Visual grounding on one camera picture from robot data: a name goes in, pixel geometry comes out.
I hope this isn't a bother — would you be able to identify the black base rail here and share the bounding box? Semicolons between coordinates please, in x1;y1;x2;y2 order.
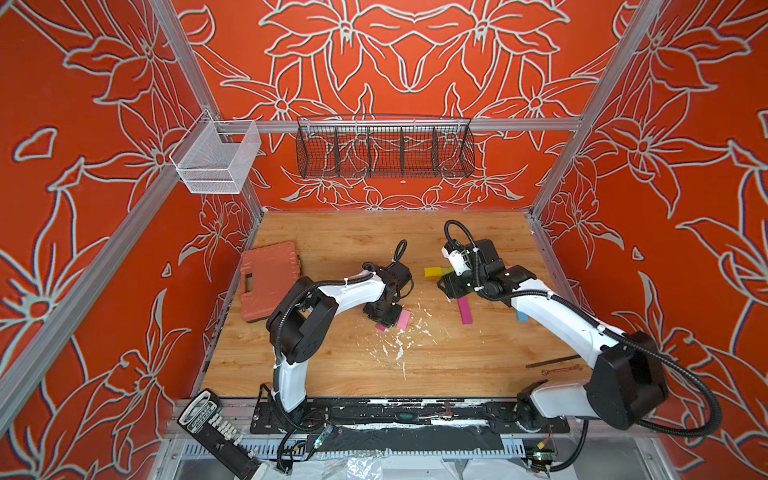
286;397;571;458

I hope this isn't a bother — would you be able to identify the yellow block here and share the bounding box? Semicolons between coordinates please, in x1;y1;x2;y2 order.
423;267;452;278

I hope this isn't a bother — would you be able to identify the black wire basket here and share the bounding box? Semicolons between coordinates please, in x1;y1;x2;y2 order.
295;114;476;180

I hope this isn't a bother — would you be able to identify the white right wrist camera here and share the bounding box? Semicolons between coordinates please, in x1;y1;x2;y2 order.
441;240;471;277

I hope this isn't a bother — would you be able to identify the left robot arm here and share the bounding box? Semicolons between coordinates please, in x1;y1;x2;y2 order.
267;262;413;414

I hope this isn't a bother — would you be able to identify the pale pink block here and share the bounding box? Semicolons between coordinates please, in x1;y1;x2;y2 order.
396;309;412;331

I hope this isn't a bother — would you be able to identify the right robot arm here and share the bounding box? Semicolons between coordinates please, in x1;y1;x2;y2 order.
438;238;722;438

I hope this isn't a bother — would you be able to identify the white wire basket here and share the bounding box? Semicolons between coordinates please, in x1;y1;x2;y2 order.
170;110;262;194

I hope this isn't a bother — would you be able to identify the red plastic tool case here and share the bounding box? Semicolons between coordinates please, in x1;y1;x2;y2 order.
240;241;301;323

